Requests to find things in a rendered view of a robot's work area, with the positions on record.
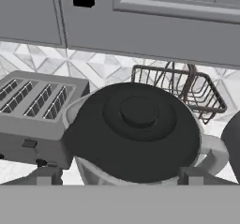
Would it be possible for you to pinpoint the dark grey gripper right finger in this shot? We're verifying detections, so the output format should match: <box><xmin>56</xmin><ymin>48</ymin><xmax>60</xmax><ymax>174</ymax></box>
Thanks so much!
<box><xmin>177</xmin><ymin>166</ymin><xmax>238</xmax><ymax>187</ymax></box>

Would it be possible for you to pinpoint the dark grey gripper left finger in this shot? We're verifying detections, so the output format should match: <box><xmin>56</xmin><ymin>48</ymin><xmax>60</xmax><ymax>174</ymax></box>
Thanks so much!
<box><xmin>2</xmin><ymin>166</ymin><xmax>64</xmax><ymax>187</ymax></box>

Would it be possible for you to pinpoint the black round blender lid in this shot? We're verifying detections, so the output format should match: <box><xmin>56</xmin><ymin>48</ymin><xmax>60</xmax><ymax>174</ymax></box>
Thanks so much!
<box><xmin>63</xmin><ymin>82</ymin><xmax>202</xmax><ymax>184</ymax></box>

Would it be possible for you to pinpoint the dark grey rounded object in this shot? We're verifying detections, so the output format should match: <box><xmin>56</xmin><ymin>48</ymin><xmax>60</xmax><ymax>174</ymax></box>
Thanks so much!
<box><xmin>219</xmin><ymin>110</ymin><xmax>240</xmax><ymax>185</ymax></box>

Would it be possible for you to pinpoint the grey four-slot toaster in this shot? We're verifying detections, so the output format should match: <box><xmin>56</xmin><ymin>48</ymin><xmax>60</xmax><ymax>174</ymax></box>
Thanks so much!
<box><xmin>0</xmin><ymin>70</ymin><xmax>91</xmax><ymax>170</ymax></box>

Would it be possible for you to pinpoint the grey panelled cupboard door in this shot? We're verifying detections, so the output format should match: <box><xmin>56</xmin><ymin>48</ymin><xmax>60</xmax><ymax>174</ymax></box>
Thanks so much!
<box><xmin>56</xmin><ymin>0</ymin><xmax>240</xmax><ymax>70</ymax></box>

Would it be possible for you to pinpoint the grey plain cupboard door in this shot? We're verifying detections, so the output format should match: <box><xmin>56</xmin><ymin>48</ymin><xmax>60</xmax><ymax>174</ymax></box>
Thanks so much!
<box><xmin>0</xmin><ymin>0</ymin><xmax>68</xmax><ymax>49</ymax></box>

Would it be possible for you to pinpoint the dark brown wire basket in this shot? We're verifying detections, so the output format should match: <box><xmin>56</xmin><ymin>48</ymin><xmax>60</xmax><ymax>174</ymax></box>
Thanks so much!
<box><xmin>130</xmin><ymin>62</ymin><xmax>228</xmax><ymax>126</ymax></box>

